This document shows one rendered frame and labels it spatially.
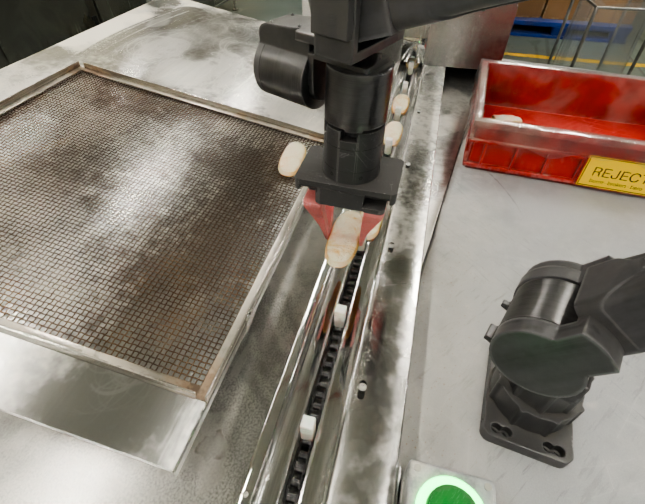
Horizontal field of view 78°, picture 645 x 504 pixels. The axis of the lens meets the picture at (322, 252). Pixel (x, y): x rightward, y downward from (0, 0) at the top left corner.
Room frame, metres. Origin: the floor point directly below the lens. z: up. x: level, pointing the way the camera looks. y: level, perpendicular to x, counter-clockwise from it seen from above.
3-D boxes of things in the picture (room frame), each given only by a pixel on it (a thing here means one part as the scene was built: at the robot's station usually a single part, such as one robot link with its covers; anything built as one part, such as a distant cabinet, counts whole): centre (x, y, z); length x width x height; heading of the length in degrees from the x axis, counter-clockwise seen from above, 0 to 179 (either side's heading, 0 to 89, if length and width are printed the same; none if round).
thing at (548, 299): (0.21, -0.21, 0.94); 0.09 x 0.05 x 0.10; 53
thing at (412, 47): (1.11, -0.24, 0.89); 0.06 x 0.01 x 0.06; 75
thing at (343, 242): (0.35, -0.03, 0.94); 0.10 x 0.04 x 0.01; 165
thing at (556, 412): (0.20, -0.23, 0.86); 0.12 x 0.09 x 0.08; 158
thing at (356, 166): (0.35, -0.03, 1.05); 0.10 x 0.07 x 0.07; 75
